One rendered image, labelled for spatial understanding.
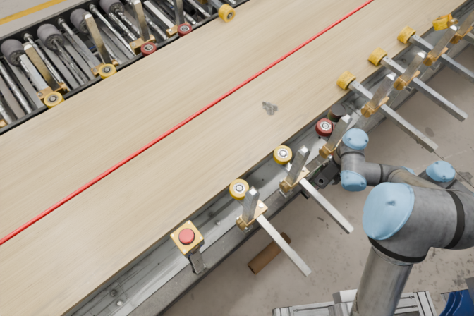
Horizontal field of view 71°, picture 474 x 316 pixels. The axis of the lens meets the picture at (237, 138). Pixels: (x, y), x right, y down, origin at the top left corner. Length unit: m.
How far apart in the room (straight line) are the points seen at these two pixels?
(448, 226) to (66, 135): 1.42
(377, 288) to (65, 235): 1.08
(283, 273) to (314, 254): 0.23
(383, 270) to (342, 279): 1.52
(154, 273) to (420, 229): 1.16
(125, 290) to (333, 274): 1.27
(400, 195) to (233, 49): 1.29
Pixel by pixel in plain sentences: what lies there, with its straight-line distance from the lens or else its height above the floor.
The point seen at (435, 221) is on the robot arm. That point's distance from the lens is 0.73.
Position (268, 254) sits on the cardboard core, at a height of 0.08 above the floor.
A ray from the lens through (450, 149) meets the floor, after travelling 3.01.
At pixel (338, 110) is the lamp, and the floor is 1.11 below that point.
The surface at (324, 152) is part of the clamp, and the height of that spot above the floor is 0.87.
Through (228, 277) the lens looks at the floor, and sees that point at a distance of 2.20.
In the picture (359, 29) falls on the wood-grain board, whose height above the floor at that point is 0.90.
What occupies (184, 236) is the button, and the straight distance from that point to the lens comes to 0.98.
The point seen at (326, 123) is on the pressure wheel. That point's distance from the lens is 1.58.
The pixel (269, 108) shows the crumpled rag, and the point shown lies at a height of 0.92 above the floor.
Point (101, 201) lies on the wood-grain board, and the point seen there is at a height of 0.90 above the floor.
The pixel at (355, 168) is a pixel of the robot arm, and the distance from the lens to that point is 1.09.
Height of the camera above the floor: 2.18
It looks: 60 degrees down
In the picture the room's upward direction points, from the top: 4 degrees clockwise
